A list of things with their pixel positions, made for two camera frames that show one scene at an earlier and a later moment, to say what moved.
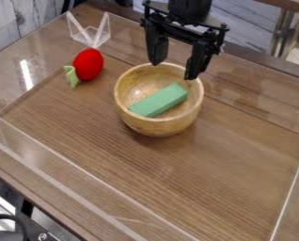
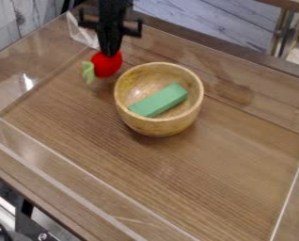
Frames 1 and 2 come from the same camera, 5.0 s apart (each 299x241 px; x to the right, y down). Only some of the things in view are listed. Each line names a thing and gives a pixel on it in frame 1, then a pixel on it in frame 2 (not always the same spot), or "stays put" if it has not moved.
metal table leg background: x=288 y=24 stays put
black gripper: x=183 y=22 -> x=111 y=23
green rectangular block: x=160 y=102 stays put
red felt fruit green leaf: x=88 y=63 -> x=102 y=66
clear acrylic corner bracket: x=89 y=36 stays put
